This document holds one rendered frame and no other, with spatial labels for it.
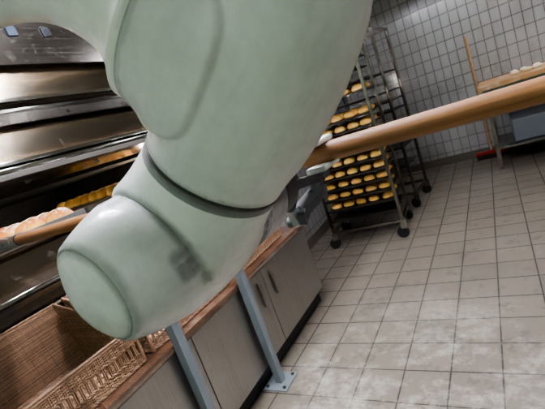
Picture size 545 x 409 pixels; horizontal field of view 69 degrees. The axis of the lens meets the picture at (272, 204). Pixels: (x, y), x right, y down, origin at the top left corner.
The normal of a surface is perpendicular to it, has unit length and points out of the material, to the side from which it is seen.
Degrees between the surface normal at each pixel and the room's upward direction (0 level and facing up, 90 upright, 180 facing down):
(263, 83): 110
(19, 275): 70
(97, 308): 98
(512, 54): 90
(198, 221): 103
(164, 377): 90
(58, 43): 90
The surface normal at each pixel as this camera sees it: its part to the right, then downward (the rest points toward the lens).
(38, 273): 0.67, -0.49
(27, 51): 0.83, -0.19
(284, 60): 0.11, 0.55
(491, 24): -0.45, 0.33
